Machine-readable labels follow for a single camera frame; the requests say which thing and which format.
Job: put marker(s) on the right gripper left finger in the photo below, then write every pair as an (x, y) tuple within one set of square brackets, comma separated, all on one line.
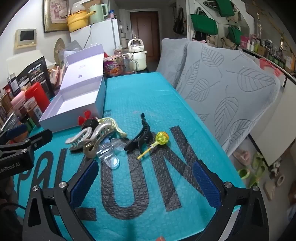
[(39, 222)]

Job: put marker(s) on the clear plastic hair clip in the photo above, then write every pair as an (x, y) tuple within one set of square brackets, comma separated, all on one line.
[(107, 150)]

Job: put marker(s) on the yellow green lollipop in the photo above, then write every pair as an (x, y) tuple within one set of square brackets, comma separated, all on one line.
[(161, 138)]

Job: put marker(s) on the gold framed picture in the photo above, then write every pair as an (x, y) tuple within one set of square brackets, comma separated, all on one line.
[(54, 15)]

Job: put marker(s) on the black long hair claw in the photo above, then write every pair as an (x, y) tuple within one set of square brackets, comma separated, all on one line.
[(143, 137)]

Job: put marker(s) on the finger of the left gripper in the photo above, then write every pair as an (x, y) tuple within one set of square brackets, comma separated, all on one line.
[(36, 141)]

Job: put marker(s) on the woven straw fan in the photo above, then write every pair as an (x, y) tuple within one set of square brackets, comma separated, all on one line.
[(59, 51)]

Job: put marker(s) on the yellow saucepan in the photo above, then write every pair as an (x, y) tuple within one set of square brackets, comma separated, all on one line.
[(78, 20)]

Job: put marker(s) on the grey leaf cushion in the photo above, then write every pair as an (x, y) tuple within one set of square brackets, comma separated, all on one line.
[(227, 90), (172, 60)]

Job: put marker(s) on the white striped hair claw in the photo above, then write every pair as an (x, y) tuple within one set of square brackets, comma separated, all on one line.
[(77, 141)]

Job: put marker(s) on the beige wall intercom panel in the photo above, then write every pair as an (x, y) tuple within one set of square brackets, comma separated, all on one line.
[(25, 38)]

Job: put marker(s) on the brown entrance door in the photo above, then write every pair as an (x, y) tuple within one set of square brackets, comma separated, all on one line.
[(145, 26)]

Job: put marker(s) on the glass mug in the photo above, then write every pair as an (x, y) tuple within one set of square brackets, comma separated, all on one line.
[(129, 64)]

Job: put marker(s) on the pink lotion bottle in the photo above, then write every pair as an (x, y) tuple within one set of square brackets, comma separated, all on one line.
[(18, 104)]

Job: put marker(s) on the purple instant noodle cup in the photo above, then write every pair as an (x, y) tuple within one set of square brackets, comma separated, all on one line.
[(112, 66)]

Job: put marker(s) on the red propeller toy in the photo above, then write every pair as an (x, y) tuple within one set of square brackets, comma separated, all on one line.
[(82, 119)]

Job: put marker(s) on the open lavender gift box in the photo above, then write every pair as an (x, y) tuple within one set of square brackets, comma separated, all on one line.
[(83, 88)]

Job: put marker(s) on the green electric kettle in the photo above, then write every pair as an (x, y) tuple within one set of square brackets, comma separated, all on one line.
[(100, 13)]

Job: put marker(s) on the cream yellow hair claw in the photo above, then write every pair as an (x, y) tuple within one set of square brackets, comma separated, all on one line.
[(113, 124)]

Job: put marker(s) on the beige marbled wavy hair claw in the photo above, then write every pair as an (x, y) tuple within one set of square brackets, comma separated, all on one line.
[(91, 144)]

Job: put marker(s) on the black snack pouch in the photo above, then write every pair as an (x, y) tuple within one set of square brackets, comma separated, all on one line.
[(33, 73)]

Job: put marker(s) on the green tote bag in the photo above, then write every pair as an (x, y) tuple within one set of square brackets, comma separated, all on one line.
[(202, 23)]

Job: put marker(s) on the white mini fridge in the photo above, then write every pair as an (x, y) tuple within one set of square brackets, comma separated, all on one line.
[(105, 33)]

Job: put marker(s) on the teal bubble mailer mat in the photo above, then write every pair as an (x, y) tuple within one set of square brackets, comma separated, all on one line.
[(152, 193)]

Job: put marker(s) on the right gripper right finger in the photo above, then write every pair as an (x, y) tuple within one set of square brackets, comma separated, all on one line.
[(251, 222)]

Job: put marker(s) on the dark blue bottle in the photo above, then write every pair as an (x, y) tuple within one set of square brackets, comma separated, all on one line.
[(12, 80)]

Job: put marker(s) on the near grey leaf cushion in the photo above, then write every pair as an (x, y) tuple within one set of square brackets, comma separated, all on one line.
[(227, 90)]

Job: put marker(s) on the red cylindrical canister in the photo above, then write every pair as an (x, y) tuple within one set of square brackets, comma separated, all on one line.
[(36, 91)]

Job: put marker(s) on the far grey leaf cushion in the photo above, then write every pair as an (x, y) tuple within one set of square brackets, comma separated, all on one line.
[(172, 60)]

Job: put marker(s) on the cream white kettle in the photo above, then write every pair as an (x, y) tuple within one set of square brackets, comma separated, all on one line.
[(136, 49)]

